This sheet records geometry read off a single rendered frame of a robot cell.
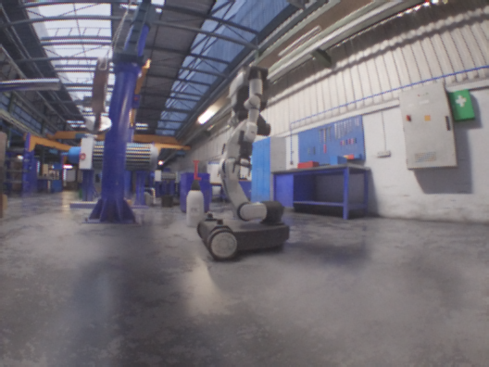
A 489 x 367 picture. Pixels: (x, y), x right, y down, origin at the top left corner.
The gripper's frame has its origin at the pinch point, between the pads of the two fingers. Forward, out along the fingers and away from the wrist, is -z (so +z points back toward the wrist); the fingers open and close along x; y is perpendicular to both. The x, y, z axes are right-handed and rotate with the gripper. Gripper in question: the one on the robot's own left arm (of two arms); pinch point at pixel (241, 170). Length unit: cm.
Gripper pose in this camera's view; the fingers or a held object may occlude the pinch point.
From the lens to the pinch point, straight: 140.1
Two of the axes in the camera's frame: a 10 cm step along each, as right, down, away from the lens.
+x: -9.2, -2.2, -3.3
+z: 2.0, -9.7, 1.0
